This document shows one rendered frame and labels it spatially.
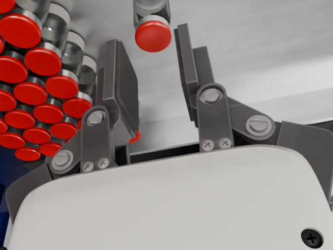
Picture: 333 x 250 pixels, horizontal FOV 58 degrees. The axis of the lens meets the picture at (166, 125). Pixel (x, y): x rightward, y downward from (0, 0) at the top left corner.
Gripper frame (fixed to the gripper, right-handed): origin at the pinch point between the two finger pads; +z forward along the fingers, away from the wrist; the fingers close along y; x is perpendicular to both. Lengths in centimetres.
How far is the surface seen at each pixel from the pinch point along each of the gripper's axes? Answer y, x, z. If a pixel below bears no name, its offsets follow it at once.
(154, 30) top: 0.2, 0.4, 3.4
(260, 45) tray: 7.4, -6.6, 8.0
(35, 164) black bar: -16.9, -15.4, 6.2
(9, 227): -25.8, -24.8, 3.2
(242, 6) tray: 6.0, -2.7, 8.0
